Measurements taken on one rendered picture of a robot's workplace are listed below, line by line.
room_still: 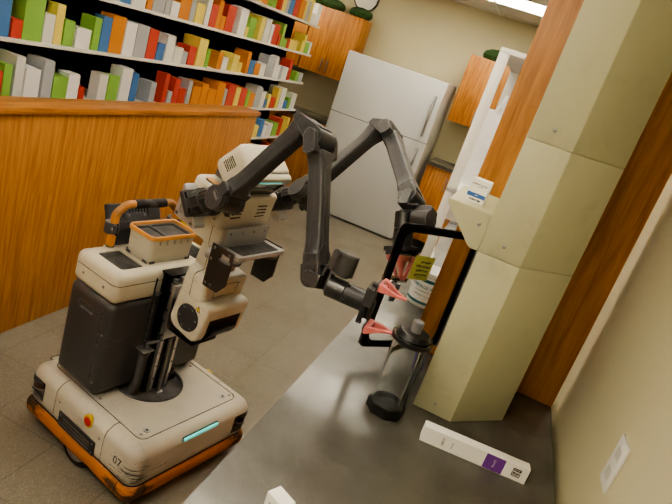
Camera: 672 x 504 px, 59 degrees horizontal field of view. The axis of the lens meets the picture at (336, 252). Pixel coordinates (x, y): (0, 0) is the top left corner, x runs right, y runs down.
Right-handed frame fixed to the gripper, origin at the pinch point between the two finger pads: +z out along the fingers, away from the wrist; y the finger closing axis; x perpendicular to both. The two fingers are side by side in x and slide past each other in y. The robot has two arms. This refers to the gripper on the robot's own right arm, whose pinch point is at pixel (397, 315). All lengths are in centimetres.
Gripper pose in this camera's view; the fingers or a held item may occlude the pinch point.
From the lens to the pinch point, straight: 150.8
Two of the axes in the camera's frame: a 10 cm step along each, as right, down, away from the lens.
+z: 9.0, 3.8, -2.2
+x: 3.2, -2.0, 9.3
